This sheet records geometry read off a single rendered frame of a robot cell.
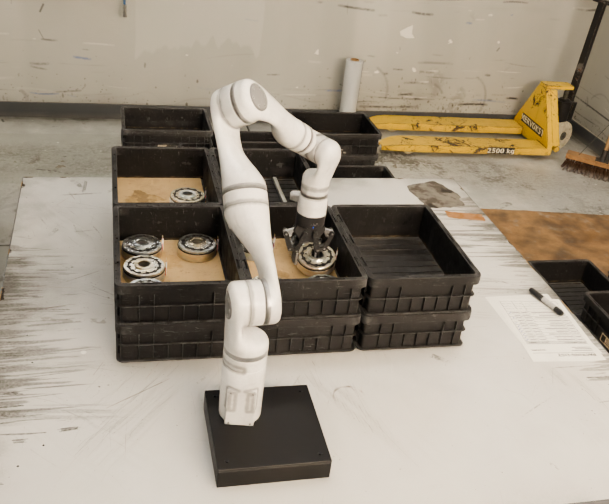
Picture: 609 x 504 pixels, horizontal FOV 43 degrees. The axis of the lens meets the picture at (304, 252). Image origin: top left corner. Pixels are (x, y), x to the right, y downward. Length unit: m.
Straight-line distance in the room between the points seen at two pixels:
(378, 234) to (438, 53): 3.43
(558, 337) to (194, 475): 1.12
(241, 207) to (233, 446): 0.49
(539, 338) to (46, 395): 1.29
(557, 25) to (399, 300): 4.21
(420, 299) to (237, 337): 0.61
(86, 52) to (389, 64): 2.00
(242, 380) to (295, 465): 0.20
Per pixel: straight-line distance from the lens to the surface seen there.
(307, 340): 1.96
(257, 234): 1.55
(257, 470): 1.63
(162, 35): 5.16
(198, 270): 2.04
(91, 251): 2.38
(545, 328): 2.31
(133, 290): 1.80
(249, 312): 1.51
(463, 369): 2.06
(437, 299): 2.00
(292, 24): 5.26
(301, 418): 1.73
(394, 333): 2.02
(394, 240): 2.30
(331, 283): 1.86
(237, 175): 1.58
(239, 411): 1.67
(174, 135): 3.54
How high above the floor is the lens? 1.90
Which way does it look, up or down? 30 degrees down
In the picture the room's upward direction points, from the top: 7 degrees clockwise
